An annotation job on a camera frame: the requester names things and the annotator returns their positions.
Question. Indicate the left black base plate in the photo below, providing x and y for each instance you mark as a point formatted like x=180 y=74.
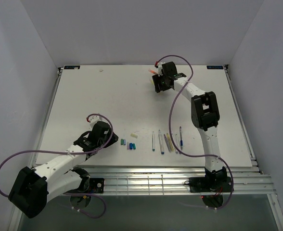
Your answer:
x=89 y=185

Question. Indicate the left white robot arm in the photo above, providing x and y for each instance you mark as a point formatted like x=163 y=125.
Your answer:
x=35 y=187

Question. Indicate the blue cap white marker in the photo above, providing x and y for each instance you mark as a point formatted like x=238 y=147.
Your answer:
x=161 y=142

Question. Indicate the blue ballpoint pen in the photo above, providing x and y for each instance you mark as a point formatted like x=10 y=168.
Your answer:
x=181 y=141

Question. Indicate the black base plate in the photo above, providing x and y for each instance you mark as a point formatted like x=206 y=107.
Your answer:
x=202 y=185
x=89 y=185

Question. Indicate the right blue corner label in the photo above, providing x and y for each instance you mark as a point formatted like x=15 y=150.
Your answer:
x=214 y=67

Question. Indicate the blue corner label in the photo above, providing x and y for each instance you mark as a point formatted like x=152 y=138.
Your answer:
x=214 y=67
x=71 y=67

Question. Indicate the yellow highlighter pen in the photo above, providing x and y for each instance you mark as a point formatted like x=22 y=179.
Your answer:
x=170 y=142

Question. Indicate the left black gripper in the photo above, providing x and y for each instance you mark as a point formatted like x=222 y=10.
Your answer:
x=114 y=139

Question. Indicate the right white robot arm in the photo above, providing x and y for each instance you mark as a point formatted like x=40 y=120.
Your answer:
x=205 y=117

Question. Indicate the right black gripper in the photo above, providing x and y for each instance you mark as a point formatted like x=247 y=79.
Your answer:
x=157 y=79

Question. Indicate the aluminium frame rail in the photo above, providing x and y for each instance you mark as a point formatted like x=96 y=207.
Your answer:
x=170 y=181

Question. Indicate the lavender acrylic marker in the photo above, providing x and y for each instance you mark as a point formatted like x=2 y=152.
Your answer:
x=175 y=143

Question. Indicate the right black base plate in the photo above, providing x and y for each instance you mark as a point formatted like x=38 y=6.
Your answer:
x=202 y=185

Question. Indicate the left blue corner label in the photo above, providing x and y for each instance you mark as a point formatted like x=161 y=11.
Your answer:
x=71 y=67

